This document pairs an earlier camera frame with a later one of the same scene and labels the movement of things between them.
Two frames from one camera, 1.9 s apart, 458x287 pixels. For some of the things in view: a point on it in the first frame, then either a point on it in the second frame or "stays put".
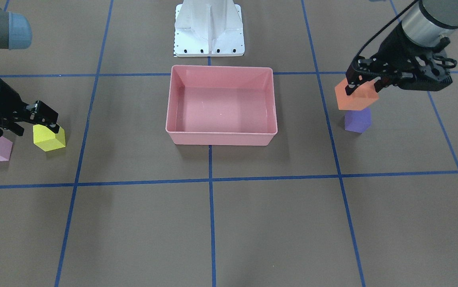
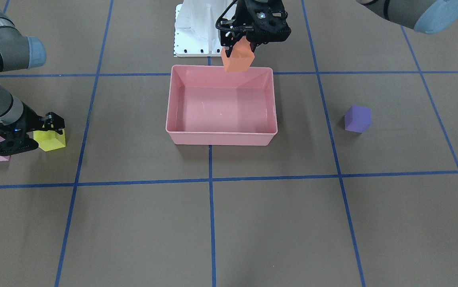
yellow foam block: [46, 139] stays put
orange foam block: [364, 96] to [241, 57]
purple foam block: [358, 120] stays put
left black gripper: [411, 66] to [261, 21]
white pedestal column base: [204, 27] stays put
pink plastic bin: [223, 105] stays put
